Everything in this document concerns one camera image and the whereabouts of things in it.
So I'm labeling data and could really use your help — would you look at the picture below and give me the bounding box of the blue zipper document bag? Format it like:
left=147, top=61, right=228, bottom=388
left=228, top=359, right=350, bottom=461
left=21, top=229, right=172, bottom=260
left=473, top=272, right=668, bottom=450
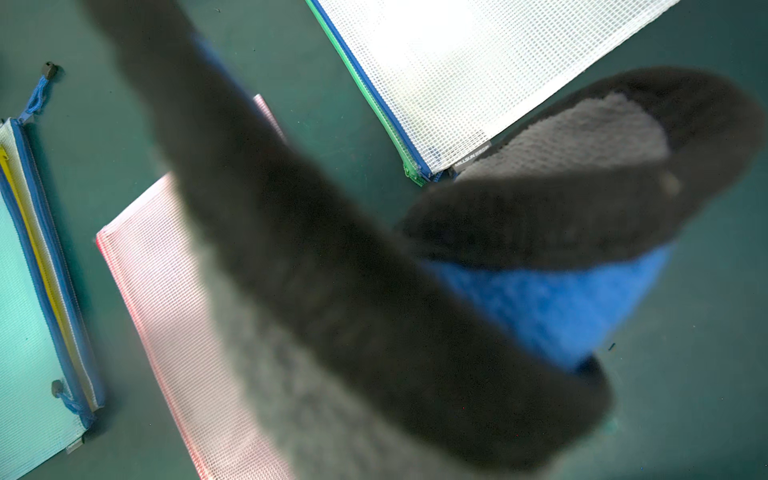
left=309, top=0, right=669, bottom=185

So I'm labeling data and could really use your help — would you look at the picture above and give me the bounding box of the grey blue microfibre cloth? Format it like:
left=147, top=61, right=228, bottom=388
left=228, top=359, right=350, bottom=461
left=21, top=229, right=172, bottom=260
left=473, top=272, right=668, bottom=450
left=82, top=1, right=766, bottom=479

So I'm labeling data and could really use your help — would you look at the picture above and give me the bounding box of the green mesh document bag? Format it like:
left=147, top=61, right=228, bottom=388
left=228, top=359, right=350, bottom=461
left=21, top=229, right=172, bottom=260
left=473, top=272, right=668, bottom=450
left=306, top=0, right=432, bottom=186

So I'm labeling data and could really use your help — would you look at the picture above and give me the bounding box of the pink mesh document bag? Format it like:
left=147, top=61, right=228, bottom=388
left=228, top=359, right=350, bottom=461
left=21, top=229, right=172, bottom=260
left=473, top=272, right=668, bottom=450
left=95, top=94, right=295, bottom=480

